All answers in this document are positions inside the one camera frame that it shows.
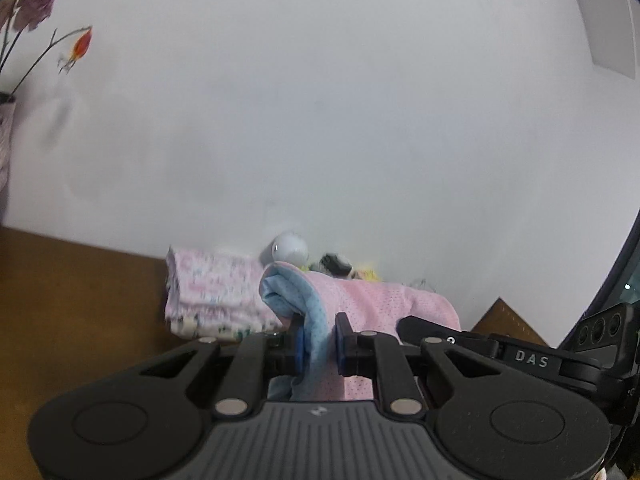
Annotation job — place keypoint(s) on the dried rose bouquet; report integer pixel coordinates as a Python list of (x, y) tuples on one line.
[(37, 5)]

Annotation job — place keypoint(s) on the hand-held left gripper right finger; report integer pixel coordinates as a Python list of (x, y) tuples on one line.
[(341, 342)]

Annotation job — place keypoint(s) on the folded cream green-flower cloth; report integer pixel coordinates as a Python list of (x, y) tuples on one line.
[(215, 330)]

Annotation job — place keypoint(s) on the black charger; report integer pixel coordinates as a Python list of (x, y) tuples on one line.
[(335, 262)]

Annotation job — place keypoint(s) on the pink blue mesh vest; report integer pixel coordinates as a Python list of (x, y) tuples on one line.
[(350, 305)]

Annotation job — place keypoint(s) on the white astronaut speaker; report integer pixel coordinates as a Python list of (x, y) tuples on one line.
[(290, 250)]

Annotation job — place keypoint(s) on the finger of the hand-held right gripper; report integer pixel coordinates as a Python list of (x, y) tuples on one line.
[(445, 332)]

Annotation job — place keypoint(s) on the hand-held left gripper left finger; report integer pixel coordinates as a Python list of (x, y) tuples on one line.
[(297, 342)]

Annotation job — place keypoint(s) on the brown board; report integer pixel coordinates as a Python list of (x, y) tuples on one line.
[(510, 325)]

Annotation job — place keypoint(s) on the folded pink floral cloth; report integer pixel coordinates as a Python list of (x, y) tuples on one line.
[(215, 285)]

